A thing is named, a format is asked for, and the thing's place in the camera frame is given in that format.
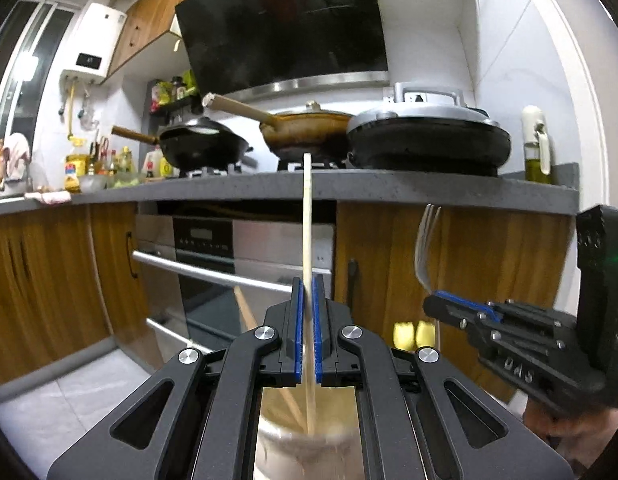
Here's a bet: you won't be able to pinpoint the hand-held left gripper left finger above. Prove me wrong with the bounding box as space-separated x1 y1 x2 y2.
46 276 306 480

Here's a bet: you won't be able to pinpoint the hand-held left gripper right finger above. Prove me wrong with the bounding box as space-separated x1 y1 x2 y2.
312 275 574 480

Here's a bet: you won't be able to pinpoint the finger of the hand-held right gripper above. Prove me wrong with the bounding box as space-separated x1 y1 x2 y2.
423 291 580 342
468 329 610 414

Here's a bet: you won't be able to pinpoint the pale yellow plastic utensil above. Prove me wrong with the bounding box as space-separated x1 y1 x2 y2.
393 322 415 351

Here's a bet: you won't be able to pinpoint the metal fork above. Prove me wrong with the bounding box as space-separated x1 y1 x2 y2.
414 203 442 294

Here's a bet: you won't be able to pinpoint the floral white ceramic utensil holder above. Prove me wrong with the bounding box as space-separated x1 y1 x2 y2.
254 385 365 480

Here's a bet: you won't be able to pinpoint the person's right hand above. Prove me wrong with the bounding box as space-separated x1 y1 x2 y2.
521 395 618 476

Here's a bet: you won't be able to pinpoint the stainless steel built-in oven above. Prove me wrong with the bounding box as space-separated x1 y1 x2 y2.
132 212 337 376

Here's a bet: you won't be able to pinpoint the oil dispenser bottle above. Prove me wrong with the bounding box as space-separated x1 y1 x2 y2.
520 105 552 183

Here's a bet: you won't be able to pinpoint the black electric griddle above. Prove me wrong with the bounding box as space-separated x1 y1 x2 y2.
345 82 512 177

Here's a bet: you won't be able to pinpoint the gas stove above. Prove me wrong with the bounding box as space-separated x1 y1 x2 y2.
179 157 350 179

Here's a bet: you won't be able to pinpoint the row of condiment bottles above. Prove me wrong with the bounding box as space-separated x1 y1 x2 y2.
86 132 162 183

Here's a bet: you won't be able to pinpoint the wooden base cabinets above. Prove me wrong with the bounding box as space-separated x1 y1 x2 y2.
0 200 577 403

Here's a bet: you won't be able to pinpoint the spice shelf with packets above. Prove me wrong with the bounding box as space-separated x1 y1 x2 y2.
149 72 205 117

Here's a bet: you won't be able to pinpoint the yellow cooking oil bottle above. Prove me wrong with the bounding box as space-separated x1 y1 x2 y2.
64 137 87 193

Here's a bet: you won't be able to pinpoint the pink white rag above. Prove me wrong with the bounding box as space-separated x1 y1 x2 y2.
26 190 70 206

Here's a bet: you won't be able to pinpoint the black range hood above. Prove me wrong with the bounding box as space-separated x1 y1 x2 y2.
174 0 392 103

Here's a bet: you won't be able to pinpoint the white pink hanging cloth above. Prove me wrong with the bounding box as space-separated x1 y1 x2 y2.
0 132 32 181

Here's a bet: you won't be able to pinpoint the white water heater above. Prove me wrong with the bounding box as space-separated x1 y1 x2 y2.
59 2 127 86

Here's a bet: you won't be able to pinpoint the kitchen window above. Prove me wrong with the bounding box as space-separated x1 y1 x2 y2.
0 0 77 151

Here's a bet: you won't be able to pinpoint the black cabinet handle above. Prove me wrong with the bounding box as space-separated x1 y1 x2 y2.
346 259 360 306
126 231 139 279

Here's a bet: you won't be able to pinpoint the brown pan with wooden handle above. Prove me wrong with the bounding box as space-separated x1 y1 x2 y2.
203 92 355 161

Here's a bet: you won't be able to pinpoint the black wok with wooden handle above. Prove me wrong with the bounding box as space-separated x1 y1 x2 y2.
112 117 255 171

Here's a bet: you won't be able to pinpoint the yellow gas hose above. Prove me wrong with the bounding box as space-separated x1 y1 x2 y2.
64 85 78 138

